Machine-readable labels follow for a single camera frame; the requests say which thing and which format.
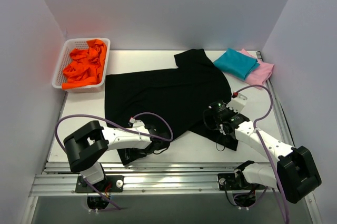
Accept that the black t-shirt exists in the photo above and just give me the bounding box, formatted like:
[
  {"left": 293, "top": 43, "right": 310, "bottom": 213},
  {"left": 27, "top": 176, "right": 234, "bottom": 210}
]
[{"left": 104, "top": 49, "right": 237, "bottom": 150}]

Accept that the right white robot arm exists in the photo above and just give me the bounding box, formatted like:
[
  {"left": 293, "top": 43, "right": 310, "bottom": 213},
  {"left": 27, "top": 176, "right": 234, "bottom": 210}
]
[{"left": 203, "top": 101, "right": 322, "bottom": 203}]

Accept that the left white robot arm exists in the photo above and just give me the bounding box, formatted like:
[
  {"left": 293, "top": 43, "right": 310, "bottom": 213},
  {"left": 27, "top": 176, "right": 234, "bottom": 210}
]
[{"left": 63, "top": 119, "right": 172, "bottom": 192}]

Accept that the folded teal t-shirt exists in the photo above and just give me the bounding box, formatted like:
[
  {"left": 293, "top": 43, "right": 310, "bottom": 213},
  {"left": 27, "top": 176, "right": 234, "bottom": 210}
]
[{"left": 213, "top": 48, "right": 260, "bottom": 80}]

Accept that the folded pink t-shirt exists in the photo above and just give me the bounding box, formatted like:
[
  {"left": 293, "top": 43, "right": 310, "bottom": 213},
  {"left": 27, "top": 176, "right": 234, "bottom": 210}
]
[{"left": 237, "top": 49, "right": 274, "bottom": 85}]

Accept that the orange crumpled t-shirt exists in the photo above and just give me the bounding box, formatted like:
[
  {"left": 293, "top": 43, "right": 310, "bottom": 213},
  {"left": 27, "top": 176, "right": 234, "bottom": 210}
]
[{"left": 62, "top": 39, "right": 107, "bottom": 90}]

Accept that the white plastic laundry basket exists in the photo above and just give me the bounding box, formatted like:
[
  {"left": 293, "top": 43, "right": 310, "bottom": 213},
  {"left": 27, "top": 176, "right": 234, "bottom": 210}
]
[{"left": 52, "top": 38, "right": 110, "bottom": 93}]

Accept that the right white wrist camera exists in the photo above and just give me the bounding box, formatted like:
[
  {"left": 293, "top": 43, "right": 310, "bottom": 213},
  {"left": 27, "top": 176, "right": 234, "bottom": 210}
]
[{"left": 226, "top": 92, "right": 248, "bottom": 113}]

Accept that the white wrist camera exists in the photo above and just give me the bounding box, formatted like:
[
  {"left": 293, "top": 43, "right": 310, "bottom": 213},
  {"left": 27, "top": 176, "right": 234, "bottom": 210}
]
[
  {"left": 226, "top": 92, "right": 248, "bottom": 113},
  {"left": 129, "top": 117, "right": 145, "bottom": 128}
]

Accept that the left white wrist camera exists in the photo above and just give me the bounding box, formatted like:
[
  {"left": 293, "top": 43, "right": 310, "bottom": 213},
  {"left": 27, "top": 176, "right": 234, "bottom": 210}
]
[{"left": 129, "top": 117, "right": 145, "bottom": 128}]

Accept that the aluminium rail frame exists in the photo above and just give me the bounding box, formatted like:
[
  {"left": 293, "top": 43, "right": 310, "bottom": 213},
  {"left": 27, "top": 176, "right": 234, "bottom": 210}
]
[{"left": 21, "top": 50, "right": 321, "bottom": 223}]

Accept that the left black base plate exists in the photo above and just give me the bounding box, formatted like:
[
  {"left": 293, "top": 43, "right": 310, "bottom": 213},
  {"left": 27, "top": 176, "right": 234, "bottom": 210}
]
[{"left": 75, "top": 175, "right": 124, "bottom": 193}]

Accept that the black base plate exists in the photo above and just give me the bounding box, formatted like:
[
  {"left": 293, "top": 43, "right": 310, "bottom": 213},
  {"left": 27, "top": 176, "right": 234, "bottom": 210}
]
[
  {"left": 217, "top": 173, "right": 265, "bottom": 191},
  {"left": 75, "top": 175, "right": 124, "bottom": 193}
]

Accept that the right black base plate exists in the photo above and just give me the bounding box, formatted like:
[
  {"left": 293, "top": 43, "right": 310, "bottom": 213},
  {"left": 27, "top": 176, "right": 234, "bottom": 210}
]
[{"left": 217, "top": 173, "right": 265, "bottom": 191}]

